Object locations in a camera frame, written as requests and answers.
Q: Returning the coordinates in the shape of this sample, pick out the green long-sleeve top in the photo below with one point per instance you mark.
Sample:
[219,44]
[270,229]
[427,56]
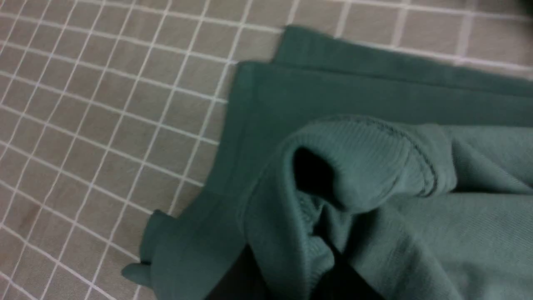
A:
[419,173]

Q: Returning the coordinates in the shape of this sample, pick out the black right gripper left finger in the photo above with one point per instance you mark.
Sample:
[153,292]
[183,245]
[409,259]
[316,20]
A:
[242,282]

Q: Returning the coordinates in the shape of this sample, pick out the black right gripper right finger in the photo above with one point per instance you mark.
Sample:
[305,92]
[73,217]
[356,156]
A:
[342,282]

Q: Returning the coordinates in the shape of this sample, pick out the grey checkered tablecloth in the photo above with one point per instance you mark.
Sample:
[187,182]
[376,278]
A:
[111,109]

